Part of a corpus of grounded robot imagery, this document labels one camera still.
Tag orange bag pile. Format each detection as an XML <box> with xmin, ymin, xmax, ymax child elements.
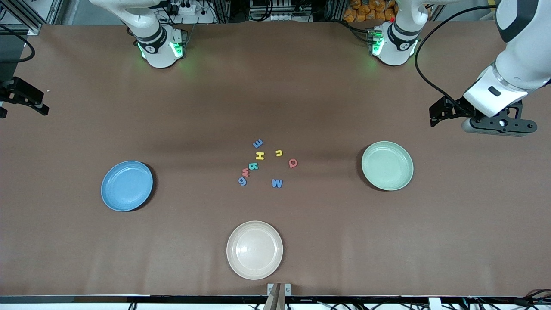
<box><xmin>343</xmin><ymin>0</ymin><xmax>396</xmax><ymax>23</ymax></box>

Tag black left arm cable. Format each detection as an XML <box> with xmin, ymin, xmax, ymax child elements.
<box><xmin>415</xmin><ymin>4</ymin><xmax>502</xmax><ymax>104</ymax></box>

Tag tan vertical post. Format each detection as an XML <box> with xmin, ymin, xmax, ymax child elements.
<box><xmin>263</xmin><ymin>284</ymin><xmax>286</xmax><ymax>310</ymax></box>

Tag aluminium frame profile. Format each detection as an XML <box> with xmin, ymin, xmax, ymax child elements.
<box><xmin>0</xmin><ymin>0</ymin><xmax>56</xmax><ymax>36</ymax></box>

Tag beige plate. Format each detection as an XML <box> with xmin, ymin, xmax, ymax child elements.
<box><xmin>226</xmin><ymin>221</ymin><xmax>284</xmax><ymax>280</ymax></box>

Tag brown table cover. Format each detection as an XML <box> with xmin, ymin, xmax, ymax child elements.
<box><xmin>0</xmin><ymin>21</ymin><xmax>551</xmax><ymax>298</ymax></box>

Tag green plate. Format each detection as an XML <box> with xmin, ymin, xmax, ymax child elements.
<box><xmin>361</xmin><ymin>141</ymin><xmax>414</xmax><ymax>191</ymax></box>

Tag white power strip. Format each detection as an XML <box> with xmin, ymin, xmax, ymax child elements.
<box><xmin>170</xmin><ymin>0</ymin><xmax>196</xmax><ymax>16</ymax></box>

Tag black table edge rail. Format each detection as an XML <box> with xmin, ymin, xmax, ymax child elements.
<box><xmin>0</xmin><ymin>294</ymin><xmax>551</xmax><ymax>310</ymax></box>

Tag small metal bracket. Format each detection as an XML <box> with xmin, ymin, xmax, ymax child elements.
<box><xmin>267</xmin><ymin>283</ymin><xmax>292</xmax><ymax>298</ymax></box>

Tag black equipment rack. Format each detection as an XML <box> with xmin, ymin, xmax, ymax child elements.
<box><xmin>250</xmin><ymin>0</ymin><xmax>310</xmax><ymax>22</ymax></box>

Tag tangled cable bundle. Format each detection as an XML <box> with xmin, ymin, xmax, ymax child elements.
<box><xmin>463</xmin><ymin>288</ymin><xmax>551</xmax><ymax>310</ymax></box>

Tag blue plate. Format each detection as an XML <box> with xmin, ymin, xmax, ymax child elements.
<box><xmin>101</xmin><ymin>161</ymin><xmax>154</xmax><ymax>212</ymax></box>

